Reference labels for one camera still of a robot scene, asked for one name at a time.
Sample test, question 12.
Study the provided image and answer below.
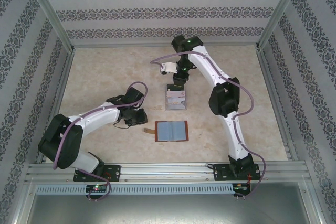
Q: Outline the thin black left gripper cable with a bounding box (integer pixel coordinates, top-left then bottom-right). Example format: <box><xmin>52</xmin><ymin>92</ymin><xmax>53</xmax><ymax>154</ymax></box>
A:
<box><xmin>113</xmin><ymin>120</ymin><xmax>132</xmax><ymax>130</ymax></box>

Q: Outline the aluminium mounting rail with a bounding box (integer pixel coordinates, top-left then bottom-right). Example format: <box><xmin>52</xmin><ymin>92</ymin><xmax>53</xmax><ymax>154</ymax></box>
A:
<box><xmin>25</xmin><ymin>163</ymin><xmax>308</xmax><ymax>183</ymax></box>

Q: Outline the aluminium frame bar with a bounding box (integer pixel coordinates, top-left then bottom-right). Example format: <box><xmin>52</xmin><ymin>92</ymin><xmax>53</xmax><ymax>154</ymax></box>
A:
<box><xmin>10</xmin><ymin>180</ymin><xmax>36</xmax><ymax>224</ymax></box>
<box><xmin>301</xmin><ymin>179</ymin><xmax>331</xmax><ymax>224</ymax></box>

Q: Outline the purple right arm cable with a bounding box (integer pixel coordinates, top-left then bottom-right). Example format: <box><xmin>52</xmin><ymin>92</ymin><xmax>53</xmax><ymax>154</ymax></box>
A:
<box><xmin>150</xmin><ymin>50</ymin><xmax>266</xmax><ymax>199</ymax></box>

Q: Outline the aluminium table edge rail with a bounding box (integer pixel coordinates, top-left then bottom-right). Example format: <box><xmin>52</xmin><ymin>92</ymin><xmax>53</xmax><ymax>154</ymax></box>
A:
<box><xmin>256</xmin><ymin>49</ymin><xmax>300</xmax><ymax>163</ymax></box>
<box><xmin>35</xmin><ymin>49</ymin><xmax>77</xmax><ymax>164</ymax></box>

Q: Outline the clear acrylic card stand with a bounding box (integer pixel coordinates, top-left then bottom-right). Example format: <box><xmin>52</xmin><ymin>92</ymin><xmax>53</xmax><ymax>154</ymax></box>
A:
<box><xmin>165</xmin><ymin>83</ymin><xmax>188</xmax><ymax>111</ymax></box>

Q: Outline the brown leather card holder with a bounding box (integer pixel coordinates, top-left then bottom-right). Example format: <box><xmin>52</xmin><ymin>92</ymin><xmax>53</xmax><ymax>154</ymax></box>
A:
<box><xmin>143</xmin><ymin>120</ymin><xmax>188</xmax><ymax>143</ymax></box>

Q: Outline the slotted grey cable duct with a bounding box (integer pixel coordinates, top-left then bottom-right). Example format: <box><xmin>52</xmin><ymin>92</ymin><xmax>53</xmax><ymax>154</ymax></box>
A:
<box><xmin>35</xmin><ymin>183</ymin><xmax>235</xmax><ymax>196</ymax></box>

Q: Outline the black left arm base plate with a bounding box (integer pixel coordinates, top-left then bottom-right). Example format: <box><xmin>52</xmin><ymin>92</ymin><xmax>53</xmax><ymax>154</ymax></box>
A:
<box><xmin>73</xmin><ymin>165</ymin><xmax>122</xmax><ymax>183</ymax></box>

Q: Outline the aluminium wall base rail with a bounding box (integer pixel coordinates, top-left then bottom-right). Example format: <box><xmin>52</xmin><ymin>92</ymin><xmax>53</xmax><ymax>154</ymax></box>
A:
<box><xmin>72</xmin><ymin>43</ymin><xmax>260</xmax><ymax>50</ymax></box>

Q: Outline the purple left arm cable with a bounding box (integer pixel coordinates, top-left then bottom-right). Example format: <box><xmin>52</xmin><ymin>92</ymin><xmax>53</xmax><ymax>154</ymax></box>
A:
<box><xmin>53</xmin><ymin>81</ymin><xmax>148</xmax><ymax>201</ymax></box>

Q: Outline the small LED controller board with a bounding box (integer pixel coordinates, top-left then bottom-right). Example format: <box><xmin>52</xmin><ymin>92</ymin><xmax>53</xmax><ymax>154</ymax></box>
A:
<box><xmin>233</xmin><ymin>182</ymin><xmax>252</xmax><ymax>195</ymax></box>
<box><xmin>86</xmin><ymin>184</ymin><xmax>109</xmax><ymax>194</ymax></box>

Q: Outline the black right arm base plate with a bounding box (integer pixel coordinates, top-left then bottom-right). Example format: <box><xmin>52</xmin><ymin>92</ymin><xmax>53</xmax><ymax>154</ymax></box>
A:
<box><xmin>213</xmin><ymin>163</ymin><xmax>260</xmax><ymax>182</ymax></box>

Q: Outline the pink print credit card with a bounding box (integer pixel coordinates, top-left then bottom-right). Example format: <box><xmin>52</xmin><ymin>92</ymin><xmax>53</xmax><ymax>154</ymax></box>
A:
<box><xmin>166</xmin><ymin>90</ymin><xmax>186</xmax><ymax>99</ymax></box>

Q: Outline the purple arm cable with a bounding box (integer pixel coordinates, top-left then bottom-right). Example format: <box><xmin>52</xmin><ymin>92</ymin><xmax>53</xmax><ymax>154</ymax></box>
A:
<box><xmin>53</xmin><ymin>81</ymin><xmax>148</xmax><ymax>201</ymax></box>
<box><xmin>150</xmin><ymin>50</ymin><xmax>266</xmax><ymax>199</ymax></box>

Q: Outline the grey metal sheet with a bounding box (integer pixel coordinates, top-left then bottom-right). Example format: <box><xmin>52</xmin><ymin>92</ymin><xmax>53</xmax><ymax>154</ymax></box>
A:
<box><xmin>26</xmin><ymin>194</ymin><xmax>322</xmax><ymax>224</ymax></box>

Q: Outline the aluminium frame post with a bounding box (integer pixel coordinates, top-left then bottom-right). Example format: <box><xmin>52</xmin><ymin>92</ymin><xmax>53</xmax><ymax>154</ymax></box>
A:
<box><xmin>20</xmin><ymin>0</ymin><xmax>76</xmax><ymax>52</ymax></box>
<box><xmin>255</xmin><ymin>0</ymin><xmax>308</xmax><ymax>51</ymax></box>

